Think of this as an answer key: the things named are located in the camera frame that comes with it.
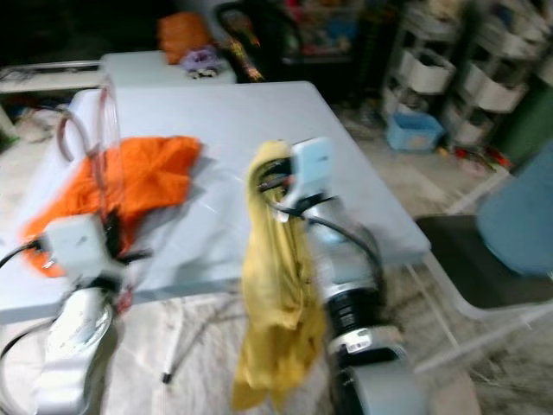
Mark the pink plastic hanger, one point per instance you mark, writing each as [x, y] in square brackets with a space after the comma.
[108, 130]

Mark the yellow shirt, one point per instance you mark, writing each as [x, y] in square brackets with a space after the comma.
[281, 303]

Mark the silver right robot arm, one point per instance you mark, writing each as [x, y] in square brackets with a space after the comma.
[354, 277]

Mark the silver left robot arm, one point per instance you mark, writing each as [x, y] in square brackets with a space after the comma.
[82, 333]

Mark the white folding table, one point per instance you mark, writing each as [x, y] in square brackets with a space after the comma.
[268, 112]

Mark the orange shirt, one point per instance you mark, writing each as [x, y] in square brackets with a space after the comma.
[155, 173]

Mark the black bag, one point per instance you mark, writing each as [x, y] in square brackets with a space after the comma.
[246, 43]

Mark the purple toy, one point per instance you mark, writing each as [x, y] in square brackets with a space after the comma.
[200, 60]

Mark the blue plastic basket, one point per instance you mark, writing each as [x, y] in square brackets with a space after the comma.
[415, 131]

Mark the orange bag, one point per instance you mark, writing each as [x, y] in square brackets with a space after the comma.
[186, 36]

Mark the small light grey table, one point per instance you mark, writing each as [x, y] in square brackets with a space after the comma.
[147, 67]

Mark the low white television bench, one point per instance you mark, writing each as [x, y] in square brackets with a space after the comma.
[43, 82]

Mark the white shelf cart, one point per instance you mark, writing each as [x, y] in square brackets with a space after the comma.
[497, 91]
[428, 73]

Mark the grey folding chair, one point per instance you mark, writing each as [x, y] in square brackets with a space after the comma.
[467, 259]

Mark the blue chair cushion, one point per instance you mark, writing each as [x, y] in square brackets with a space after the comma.
[523, 216]

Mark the green white air purifier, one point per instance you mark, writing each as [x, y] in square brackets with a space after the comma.
[523, 130]

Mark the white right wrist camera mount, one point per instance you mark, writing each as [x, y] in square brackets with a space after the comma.
[313, 169]

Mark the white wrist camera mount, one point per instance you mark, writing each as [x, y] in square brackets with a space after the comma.
[78, 246]
[313, 169]

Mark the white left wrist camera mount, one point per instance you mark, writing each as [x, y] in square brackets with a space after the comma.
[78, 246]

